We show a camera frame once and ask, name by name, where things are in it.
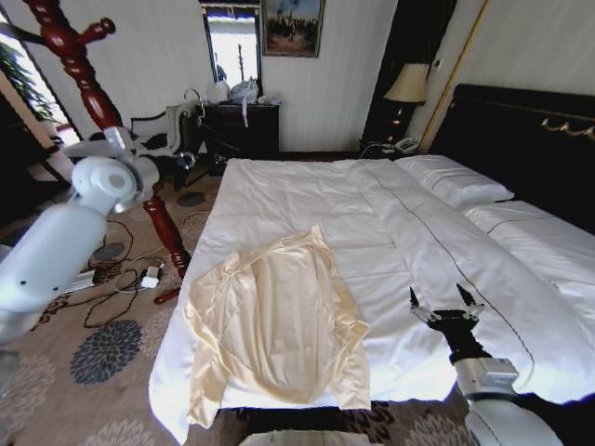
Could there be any black dresser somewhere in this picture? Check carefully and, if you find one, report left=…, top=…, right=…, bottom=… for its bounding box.
left=202, top=102, right=282, bottom=162

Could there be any green potted plant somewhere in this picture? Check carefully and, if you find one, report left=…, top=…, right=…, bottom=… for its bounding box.
left=0, top=40, right=58, bottom=125

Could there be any cream satin shirt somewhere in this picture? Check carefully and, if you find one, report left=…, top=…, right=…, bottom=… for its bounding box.
left=183, top=224, right=373, bottom=427

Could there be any black tripod with camera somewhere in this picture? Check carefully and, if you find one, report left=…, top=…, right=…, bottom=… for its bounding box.
left=174, top=132, right=243, bottom=190

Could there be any crumpled plastic bag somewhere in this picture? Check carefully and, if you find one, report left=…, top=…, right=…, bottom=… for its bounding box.
left=228, top=76, right=260, bottom=105

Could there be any white power adapter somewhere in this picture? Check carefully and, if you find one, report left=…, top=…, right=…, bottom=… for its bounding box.
left=139, top=265, right=162, bottom=290

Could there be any dark nightstand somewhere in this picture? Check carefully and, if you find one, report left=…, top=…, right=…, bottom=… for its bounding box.
left=357, top=138, right=422, bottom=162

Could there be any white robot front shell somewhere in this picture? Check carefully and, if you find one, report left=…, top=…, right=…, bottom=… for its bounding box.
left=241, top=430, right=348, bottom=446

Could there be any dark wooden headboard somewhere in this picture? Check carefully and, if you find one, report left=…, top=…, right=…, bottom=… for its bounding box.
left=435, top=83, right=595, bottom=234

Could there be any white pillow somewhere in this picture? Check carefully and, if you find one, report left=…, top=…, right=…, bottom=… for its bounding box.
left=394, top=154, right=515, bottom=209
left=463, top=200, right=555, bottom=234

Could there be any white duvet with black piping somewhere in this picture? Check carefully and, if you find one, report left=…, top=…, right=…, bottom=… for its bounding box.
left=148, top=157, right=591, bottom=443

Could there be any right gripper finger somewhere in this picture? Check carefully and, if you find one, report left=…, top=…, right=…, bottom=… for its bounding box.
left=408, top=286, right=442, bottom=323
left=456, top=282, right=486, bottom=321

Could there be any gold wall trim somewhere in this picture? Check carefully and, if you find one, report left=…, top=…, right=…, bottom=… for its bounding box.
left=417, top=0, right=492, bottom=154

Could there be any white round bag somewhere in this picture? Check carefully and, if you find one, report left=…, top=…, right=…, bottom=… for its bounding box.
left=205, top=79, right=231, bottom=104

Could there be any beige shade table lamp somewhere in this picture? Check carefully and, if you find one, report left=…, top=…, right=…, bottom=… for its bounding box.
left=383, top=62, right=430, bottom=145

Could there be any red wooden coat stand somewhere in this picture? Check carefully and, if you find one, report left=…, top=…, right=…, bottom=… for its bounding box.
left=7, top=0, right=192, bottom=307

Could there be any black floor cable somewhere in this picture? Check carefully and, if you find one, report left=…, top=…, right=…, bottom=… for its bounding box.
left=83, top=217, right=165, bottom=329

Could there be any white power strip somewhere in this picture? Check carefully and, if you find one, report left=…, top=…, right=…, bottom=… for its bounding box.
left=64, top=270, right=97, bottom=294

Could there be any black and white armchair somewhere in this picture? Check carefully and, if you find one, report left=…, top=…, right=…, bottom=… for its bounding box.
left=128, top=102, right=202, bottom=158

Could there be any framed painting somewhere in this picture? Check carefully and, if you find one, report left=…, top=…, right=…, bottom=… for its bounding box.
left=259, top=0, right=325, bottom=59

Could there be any wall mirror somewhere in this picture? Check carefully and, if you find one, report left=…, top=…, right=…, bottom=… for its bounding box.
left=200, top=1, right=264, bottom=95

